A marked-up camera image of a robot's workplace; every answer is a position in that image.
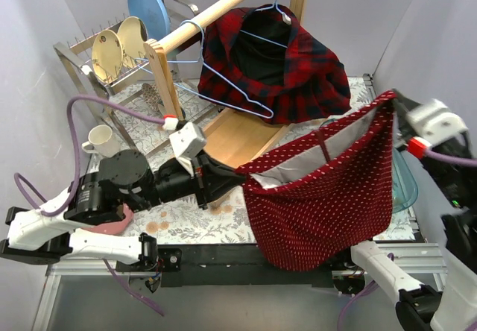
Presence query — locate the red polka dot cloth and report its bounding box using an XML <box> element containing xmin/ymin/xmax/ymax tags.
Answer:
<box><xmin>237</xmin><ymin>90</ymin><xmax>397</xmax><ymax>271</ymax></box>

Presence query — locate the red plaid skirt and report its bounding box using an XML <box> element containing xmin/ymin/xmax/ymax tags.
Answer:
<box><xmin>212</xmin><ymin>7</ymin><xmax>351</xmax><ymax>124</ymax></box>

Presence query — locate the light blue wire hanger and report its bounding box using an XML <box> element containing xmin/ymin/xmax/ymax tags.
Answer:
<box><xmin>239</xmin><ymin>0</ymin><xmax>292</xmax><ymax>49</ymax></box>

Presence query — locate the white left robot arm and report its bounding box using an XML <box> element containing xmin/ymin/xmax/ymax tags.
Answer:
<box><xmin>1</xmin><ymin>150</ymin><xmax>245</xmax><ymax>271</ymax></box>

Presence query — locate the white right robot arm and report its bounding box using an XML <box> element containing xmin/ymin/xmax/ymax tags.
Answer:
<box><xmin>337</xmin><ymin>92</ymin><xmax>476</xmax><ymax>330</ymax></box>

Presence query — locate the wooden clothes rack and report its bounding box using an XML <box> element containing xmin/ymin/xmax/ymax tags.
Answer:
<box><xmin>143</xmin><ymin>0</ymin><xmax>312</xmax><ymax>209</ymax></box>

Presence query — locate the floral table mat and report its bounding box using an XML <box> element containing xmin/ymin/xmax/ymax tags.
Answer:
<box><xmin>111</xmin><ymin>75</ymin><xmax>419</xmax><ymax>245</ymax></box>

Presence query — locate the pink dotted plate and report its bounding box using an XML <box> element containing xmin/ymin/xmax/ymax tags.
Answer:
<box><xmin>86</xmin><ymin>204</ymin><xmax>133</xmax><ymax>236</ymax></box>

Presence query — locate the white mug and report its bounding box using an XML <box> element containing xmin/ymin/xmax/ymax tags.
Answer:
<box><xmin>81</xmin><ymin>124</ymin><xmax>121</xmax><ymax>157</ymax></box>

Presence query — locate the patterned bowl under rack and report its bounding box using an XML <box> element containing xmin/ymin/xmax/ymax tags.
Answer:
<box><xmin>141</xmin><ymin>83</ymin><xmax>162</xmax><ymax>112</ymax></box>

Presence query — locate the teal plastic tray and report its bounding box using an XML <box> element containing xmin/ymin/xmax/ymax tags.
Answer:
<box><xmin>320</xmin><ymin>116</ymin><xmax>418</xmax><ymax>215</ymax></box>

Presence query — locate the metal dish rack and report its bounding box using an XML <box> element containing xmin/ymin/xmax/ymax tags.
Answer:
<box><xmin>53</xmin><ymin>0</ymin><xmax>200</xmax><ymax>149</ymax></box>

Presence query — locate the cream plate front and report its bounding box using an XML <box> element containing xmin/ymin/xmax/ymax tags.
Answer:
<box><xmin>92</xmin><ymin>29</ymin><xmax>123</xmax><ymax>83</ymax></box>

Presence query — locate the cream plate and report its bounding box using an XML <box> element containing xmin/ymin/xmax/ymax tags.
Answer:
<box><xmin>92</xmin><ymin>29</ymin><xmax>123</xmax><ymax>83</ymax></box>
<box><xmin>117</xmin><ymin>16</ymin><xmax>148</xmax><ymax>69</ymax></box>

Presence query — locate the cream plate rear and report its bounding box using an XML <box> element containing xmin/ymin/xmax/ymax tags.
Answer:
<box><xmin>117</xmin><ymin>16</ymin><xmax>148</xmax><ymax>69</ymax></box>

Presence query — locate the blue plate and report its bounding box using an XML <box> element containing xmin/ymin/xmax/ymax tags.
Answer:
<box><xmin>127</xmin><ymin>0</ymin><xmax>171</xmax><ymax>40</ymax></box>

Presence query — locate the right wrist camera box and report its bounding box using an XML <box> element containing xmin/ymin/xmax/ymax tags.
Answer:
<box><xmin>405</xmin><ymin>99</ymin><xmax>468</xmax><ymax>159</ymax></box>

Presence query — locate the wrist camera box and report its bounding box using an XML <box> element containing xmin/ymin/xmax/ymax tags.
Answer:
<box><xmin>169</xmin><ymin>121</ymin><xmax>206</xmax><ymax>176</ymax></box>
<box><xmin>405</xmin><ymin>99</ymin><xmax>468</xmax><ymax>159</ymax></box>

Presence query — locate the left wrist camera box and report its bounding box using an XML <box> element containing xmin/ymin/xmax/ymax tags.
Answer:
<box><xmin>169</xmin><ymin>121</ymin><xmax>206</xmax><ymax>176</ymax></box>

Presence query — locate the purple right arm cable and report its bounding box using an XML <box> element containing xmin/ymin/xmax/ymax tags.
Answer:
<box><xmin>337</xmin><ymin>148</ymin><xmax>477</xmax><ymax>330</ymax></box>

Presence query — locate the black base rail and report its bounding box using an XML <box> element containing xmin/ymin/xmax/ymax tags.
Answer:
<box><xmin>116</xmin><ymin>244</ymin><xmax>365</xmax><ymax>294</ymax></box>

